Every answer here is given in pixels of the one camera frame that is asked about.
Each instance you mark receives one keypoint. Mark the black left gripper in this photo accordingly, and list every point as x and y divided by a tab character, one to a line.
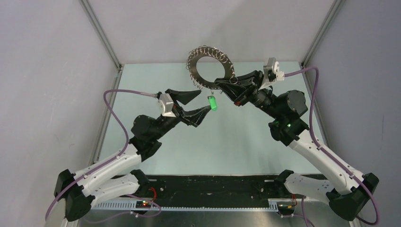
193	117

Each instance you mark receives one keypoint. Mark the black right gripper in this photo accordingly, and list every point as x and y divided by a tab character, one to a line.
240	94

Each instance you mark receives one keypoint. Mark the large metal keyring disc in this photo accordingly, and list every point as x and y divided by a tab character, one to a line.
207	63

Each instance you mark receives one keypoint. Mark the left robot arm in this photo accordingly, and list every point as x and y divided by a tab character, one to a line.
78	192

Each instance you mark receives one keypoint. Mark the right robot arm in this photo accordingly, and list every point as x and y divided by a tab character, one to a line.
345	189

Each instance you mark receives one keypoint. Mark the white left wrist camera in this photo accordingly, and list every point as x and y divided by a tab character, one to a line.
166	104

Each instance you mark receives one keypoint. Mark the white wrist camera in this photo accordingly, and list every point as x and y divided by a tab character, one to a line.
272	73
166	104

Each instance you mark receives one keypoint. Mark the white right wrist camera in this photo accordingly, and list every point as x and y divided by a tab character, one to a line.
272	73

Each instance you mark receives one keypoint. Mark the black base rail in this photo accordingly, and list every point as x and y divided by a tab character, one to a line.
213	191

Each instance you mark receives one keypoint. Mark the right aluminium frame post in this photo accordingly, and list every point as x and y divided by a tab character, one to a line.
322	31

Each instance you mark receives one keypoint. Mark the aluminium frame post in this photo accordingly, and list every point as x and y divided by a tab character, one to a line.
94	21
322	31

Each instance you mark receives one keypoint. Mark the left aluminium frame post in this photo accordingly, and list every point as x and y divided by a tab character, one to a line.
94	21

